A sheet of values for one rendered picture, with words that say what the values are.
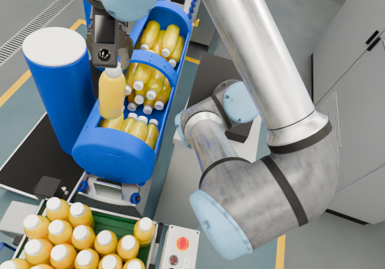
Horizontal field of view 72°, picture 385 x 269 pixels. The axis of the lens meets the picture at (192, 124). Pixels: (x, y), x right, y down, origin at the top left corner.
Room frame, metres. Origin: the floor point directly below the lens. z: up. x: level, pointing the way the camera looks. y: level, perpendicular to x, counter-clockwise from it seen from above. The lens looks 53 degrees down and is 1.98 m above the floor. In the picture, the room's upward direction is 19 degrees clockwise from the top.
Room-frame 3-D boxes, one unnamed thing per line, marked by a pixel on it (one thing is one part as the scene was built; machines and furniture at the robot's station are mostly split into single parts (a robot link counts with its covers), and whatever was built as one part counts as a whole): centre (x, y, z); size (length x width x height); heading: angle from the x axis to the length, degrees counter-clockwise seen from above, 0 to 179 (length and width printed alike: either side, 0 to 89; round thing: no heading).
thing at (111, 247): (0.15, 0.14, 0.99); 0.07 x 0.07 x 0.19
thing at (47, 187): (0.26, 0.41, 0.95); 0.10 x 0.07 x 0.10; 97
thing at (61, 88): (0.88, 0.75, 0.59); 0.28 x 0.28 x 0.88
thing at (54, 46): (0.88, 0.75, 1.03); 0.28 x 0.28 x 0.01
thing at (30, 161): (1.13, 0.85, 0.08); 1.50 x 0.52 x 0.15; 0
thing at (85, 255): (0.08, 0.16, 1.09); 0.04 x 0.04 x 0.02
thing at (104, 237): (0.15, 0.14, 1.09); 0.04 x 0.04 x 0.02
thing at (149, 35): (1.09, 0.36, 1.10); 0.19 x 0.07 x 0.07; 7
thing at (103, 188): (0.32, 0.21, 0.99); 0.10 x 0.02 x 0.12; 97
